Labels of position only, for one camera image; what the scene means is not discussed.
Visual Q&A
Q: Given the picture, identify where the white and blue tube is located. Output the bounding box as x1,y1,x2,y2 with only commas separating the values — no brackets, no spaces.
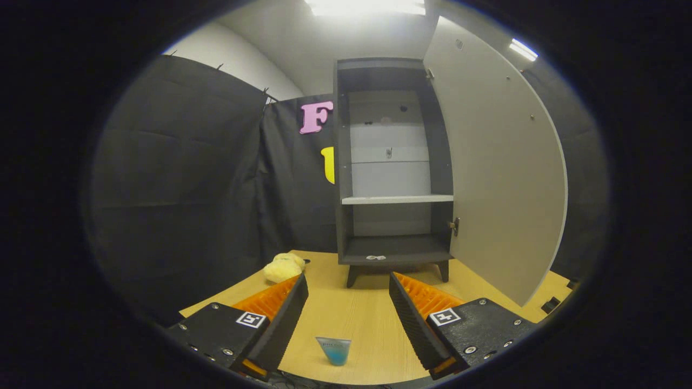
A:
315,336,352,366

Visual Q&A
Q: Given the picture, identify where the light grey cabinet door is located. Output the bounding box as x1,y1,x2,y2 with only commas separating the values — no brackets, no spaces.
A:
423,15,568,307

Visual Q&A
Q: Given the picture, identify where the double strip ceiling light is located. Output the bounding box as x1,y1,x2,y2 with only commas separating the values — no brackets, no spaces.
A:
508,38,539,62

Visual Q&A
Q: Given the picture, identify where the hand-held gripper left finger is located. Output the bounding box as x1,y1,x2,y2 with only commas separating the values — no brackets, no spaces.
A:
162,273,310,381

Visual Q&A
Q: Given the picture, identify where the black backdrop cloth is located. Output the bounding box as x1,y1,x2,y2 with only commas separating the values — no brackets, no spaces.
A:
89,54,609,325

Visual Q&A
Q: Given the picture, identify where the large ceiling light panel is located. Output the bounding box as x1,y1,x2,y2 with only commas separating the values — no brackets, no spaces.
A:
304,0,428,17

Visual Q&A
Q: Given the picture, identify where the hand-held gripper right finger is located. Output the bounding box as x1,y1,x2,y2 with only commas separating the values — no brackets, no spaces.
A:
389,272,538,379

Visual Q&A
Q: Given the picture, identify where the yellow plush toy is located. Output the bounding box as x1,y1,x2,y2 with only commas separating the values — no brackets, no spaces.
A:
263,252,307,284

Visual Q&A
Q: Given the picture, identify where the white cabinet shelf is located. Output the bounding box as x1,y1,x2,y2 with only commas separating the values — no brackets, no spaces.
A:
341,194,455,205

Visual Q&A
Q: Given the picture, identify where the grey cabinet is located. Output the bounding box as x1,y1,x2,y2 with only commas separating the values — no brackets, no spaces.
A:
332,57,460,289

